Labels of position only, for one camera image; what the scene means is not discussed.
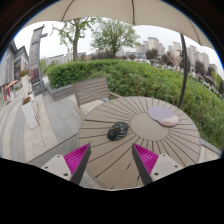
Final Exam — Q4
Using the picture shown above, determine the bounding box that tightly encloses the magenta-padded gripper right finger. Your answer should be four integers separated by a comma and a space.
131, 142, 184, 186

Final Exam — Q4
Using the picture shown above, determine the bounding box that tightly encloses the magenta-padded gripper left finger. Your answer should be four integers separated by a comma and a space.
41, 142, 92, 186

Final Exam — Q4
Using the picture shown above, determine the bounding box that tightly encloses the black computer mouse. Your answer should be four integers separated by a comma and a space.
106, 121, 130, 142

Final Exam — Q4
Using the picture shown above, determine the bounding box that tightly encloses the lavender mouse pad with wrist rest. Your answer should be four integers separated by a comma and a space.
147, 105, 180, 128

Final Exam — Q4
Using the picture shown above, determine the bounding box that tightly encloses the white planter with flowers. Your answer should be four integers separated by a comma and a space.
18, 69, 35, 98
21, 96, 40, 131

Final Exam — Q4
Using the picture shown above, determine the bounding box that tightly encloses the brown slatted outdoor chair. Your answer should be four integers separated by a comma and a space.
72, 77, 123, 122

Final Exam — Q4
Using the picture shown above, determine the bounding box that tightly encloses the green hedge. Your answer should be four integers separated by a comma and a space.
46, 58, 224, 152

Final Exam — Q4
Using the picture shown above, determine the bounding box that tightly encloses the dark grey shopfront building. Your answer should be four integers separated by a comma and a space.
0, 39, 31, 103

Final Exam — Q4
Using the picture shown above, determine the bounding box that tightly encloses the grey sign pillar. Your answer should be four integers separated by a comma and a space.
28, 24, 49, 97

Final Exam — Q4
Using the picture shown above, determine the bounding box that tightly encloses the tall sparse-leaved tree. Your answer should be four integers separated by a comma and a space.
50, 17, 98, 63

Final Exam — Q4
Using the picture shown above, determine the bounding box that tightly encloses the round leafy green tree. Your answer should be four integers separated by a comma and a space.
90, 17, 141, 60

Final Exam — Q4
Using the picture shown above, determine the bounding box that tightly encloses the beige patio umbrella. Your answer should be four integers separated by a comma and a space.
23, 0, 215, 110

